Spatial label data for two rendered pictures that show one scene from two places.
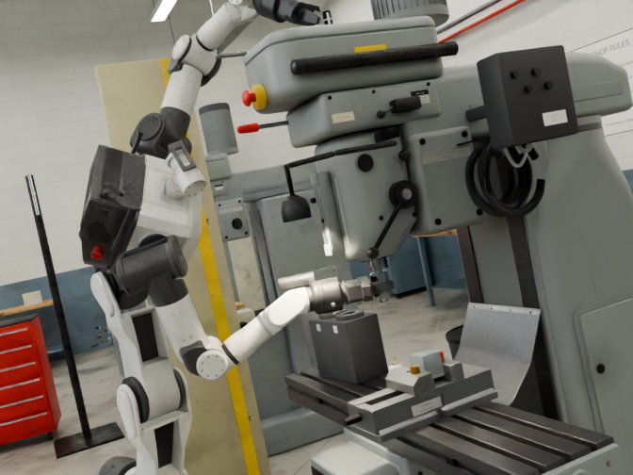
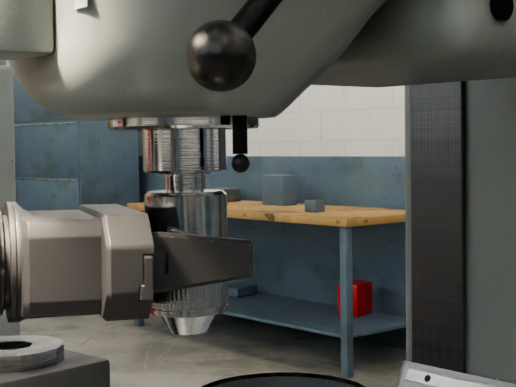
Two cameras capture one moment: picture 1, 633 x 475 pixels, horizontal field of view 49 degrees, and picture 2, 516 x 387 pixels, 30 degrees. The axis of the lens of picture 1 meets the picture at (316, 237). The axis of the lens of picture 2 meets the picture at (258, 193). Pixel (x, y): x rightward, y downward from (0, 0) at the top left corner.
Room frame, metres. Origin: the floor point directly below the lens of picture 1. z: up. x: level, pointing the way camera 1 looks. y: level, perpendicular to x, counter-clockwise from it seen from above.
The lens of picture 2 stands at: (1.27, -0.02, 1.30)
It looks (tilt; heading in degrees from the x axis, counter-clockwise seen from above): 3 degrees down; 343
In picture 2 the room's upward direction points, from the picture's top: 1 degrees counter-clockwise
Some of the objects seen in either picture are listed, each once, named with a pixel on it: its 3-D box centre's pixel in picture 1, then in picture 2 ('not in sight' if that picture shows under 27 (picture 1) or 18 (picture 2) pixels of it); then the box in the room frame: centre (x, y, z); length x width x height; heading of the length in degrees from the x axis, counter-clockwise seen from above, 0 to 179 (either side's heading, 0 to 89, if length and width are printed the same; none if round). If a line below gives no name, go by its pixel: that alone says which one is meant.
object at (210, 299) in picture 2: (381, 286); (186, 259); (1.81, -0.14, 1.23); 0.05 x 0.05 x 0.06
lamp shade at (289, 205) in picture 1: (295, 207); not in sight; (1.70, 0.04, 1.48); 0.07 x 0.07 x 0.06
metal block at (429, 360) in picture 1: (426, 364); not in sight; (1.67, -0.20, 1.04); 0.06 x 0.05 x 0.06; 25
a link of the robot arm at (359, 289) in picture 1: (347, 292); (22, 266); (1.80, -0.05, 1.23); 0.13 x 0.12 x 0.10; 2
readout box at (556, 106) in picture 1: (529, 96); not in sight; (1.62, -0.55, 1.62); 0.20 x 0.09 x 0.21; 113
